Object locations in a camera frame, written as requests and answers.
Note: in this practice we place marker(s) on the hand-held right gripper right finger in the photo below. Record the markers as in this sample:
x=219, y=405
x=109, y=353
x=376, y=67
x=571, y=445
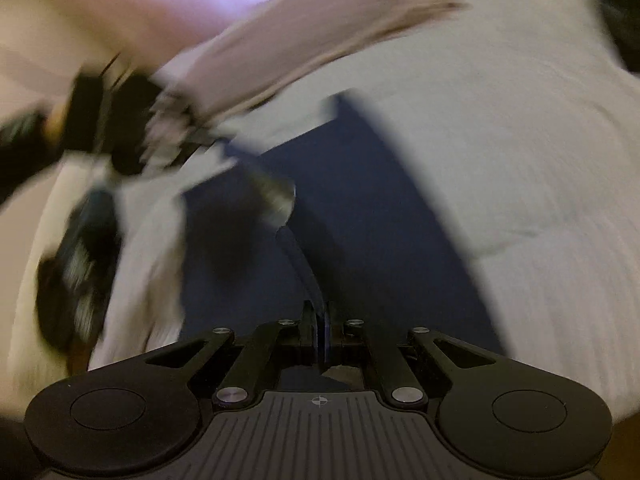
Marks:
x=327, y=335

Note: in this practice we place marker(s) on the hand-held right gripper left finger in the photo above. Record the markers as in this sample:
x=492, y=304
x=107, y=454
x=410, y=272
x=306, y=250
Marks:
x=309, y=335

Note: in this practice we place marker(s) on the navy blue hooded garment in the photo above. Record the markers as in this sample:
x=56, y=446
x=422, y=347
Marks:
x=380, y=220

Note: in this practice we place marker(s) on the pink curtain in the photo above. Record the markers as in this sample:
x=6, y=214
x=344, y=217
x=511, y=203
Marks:
x=125, y=15

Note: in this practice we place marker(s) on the black teal striped garment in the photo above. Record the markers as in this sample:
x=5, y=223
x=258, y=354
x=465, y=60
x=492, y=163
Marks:
x=75, y=270

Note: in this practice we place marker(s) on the pink blanket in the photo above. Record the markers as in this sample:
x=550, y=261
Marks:
x=310, y=35

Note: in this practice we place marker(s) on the folded black garment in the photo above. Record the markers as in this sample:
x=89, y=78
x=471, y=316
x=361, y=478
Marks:
x=625, y=15

